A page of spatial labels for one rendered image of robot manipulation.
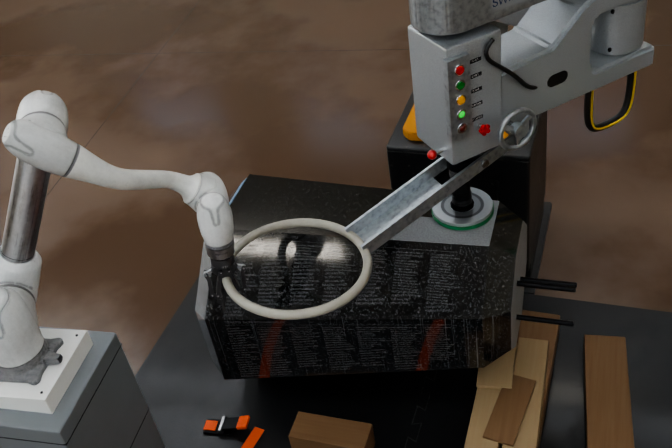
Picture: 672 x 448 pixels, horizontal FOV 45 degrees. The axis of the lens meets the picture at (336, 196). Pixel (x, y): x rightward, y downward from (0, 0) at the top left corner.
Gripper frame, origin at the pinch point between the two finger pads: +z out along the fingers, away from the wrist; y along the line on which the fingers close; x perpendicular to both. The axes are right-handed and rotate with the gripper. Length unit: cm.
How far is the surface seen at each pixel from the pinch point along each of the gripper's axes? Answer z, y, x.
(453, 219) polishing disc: -8, 80, 10
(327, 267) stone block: 6.5, 35.6, 14.6
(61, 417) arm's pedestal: 10, -55, -25
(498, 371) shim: 55, 94, -7
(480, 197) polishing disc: -9, 93, 18
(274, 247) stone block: 3.6, 19.1, 27.7
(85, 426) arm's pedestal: 19, -51, -22
